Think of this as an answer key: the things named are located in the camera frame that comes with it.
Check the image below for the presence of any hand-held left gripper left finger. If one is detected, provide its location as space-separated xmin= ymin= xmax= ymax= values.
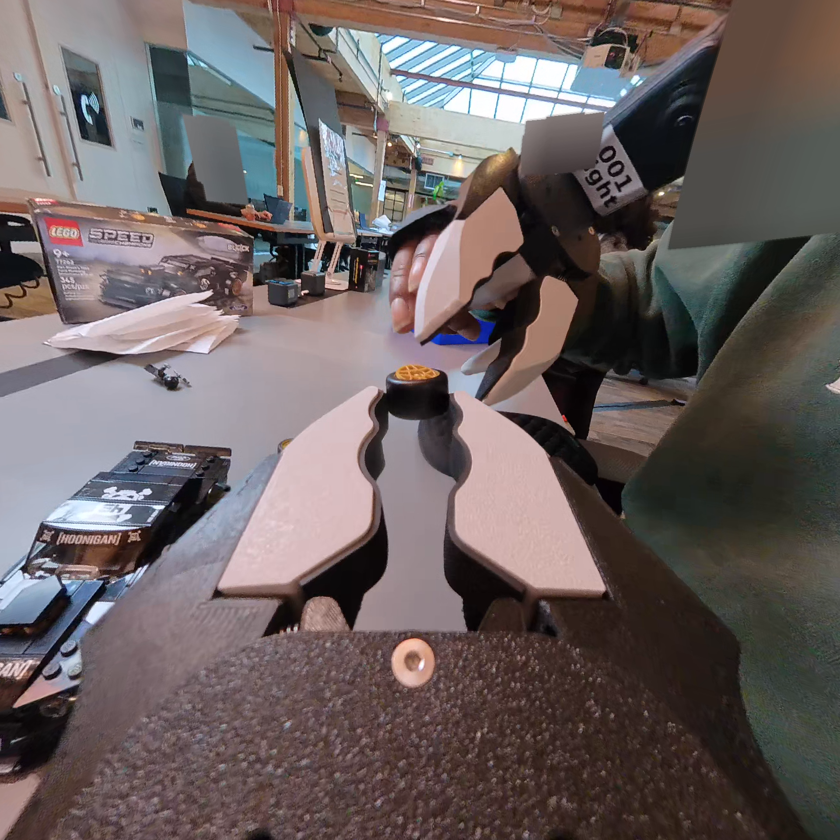
xmin=217 ymin=388 xmax=388 ymax=605

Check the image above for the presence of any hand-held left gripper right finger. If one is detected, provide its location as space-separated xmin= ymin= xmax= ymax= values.
xmin=447 ymin=390 xmax=609 ymax=613

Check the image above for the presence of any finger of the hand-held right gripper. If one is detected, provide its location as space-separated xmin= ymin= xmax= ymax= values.
xmin=476 ymin=276 xmax=581 ymax=405
xmin=414 ymin=188 xmax=526 ymax=345

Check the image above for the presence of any black lego wheel gold hub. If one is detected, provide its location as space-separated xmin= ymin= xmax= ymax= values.
xmin=385 ymin=364 xmax=451 ymax=421

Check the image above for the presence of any black lego car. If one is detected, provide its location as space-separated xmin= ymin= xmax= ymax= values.
xmin=0 ymin=443 xmax=235 ymax=775

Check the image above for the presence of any black lego set box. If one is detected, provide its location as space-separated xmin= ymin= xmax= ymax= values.
xmin=27 ymin=197 xmax=257 ymax=325

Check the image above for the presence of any person's right hand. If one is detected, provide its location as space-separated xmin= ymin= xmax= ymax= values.
xmin=388 ymin=149 xmax=526 ymax=340

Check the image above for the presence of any blue storage bin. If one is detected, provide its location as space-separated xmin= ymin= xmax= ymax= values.
xmin=434 ymin=322 xmax=494 ymax=347

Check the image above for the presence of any ceiling projector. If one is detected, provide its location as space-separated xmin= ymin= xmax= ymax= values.
xmin=578 ymin=27 xmax=644 ymax=73

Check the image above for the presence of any poster board stand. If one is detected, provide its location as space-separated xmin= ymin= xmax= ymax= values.
xmin=292 ymin=53 xmax=355 ymax=283

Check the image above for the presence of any wooden office desk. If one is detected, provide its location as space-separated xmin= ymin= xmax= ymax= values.
xmin=184 ymin=208 xmax=395 ymax=283

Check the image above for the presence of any clear plastic parts bag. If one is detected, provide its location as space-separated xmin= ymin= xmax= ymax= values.
xmin=44 ymin=292 xmax=244 ymax=355

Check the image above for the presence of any dark phone icon sign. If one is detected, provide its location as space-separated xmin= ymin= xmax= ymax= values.
xmin=62 ymin=49 xmax=115 ymax=145

